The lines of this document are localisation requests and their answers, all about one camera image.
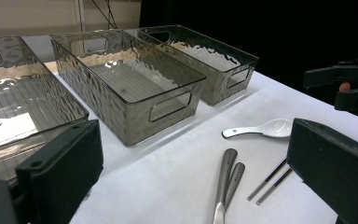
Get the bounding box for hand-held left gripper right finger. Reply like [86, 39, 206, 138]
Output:
[286, 117, 358, 224]

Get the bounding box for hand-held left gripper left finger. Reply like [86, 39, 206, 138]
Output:
[15, 119, 104, 224]

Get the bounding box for black and silver chopstick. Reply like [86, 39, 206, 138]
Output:
[247, 158, 289, 202]
[255, 167, 294, 206]

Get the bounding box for white ceramic spoon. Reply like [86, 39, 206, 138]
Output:
[221, 118, 294, 139]

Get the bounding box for grey transparent plastic bin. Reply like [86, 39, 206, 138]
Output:
[49, 28, 207, 147]
[124, 24, 260, 106]
[0, 35, 90, 185]

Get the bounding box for metal fork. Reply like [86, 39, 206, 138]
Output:
[224, 161, 246, 211]

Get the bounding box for black curtain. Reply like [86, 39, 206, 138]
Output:
[139, 0, 358, 104]

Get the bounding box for pale wooden shelf unit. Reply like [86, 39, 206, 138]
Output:
[0, 0, 143, 37]

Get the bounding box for hanging black cables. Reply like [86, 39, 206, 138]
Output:
[90, 0, 119, 31]

